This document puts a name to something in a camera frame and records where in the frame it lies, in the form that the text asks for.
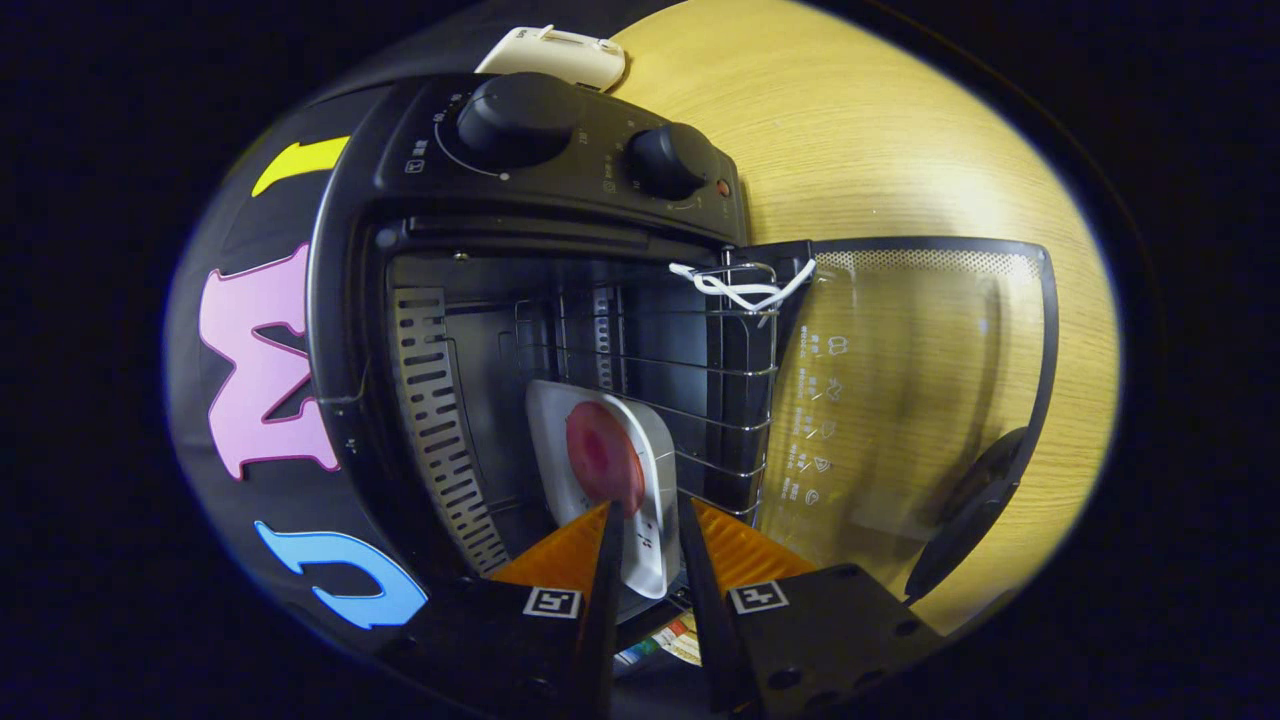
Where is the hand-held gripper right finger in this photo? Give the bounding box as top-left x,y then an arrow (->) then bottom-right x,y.
677,496 -> 947,716

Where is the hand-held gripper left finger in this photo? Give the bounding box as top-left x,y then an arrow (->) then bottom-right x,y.
370,500 -> 626,720

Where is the round pink ham slice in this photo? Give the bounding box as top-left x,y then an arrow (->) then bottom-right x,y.
565,401 -> 648,518

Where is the white square plate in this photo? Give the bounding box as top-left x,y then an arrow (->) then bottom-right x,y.
525,379 -> 682,600

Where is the black toaster oven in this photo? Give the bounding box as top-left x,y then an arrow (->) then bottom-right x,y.
305,71 -> 1060,691

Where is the white bread toaster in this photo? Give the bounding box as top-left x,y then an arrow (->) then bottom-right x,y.
475,24 -> 630,94

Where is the metal wire oven rack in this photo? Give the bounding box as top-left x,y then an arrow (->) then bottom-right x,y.
513,260 -> 783,523

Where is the white string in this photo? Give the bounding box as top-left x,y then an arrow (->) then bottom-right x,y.
668,258 -> 818,328

